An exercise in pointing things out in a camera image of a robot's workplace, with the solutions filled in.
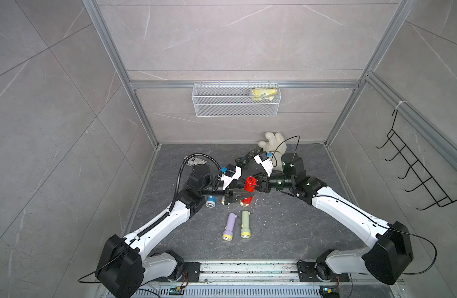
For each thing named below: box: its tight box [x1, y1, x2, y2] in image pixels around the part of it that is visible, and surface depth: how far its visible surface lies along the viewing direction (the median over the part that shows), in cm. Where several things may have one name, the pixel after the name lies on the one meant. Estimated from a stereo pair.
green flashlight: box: [240, 209, 251, 239], surface depth 85 cm
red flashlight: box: [239, 175, 258, 207], surface depth 61 cm
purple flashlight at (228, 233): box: [222, 212, 238, 242], surface depth 85 cm
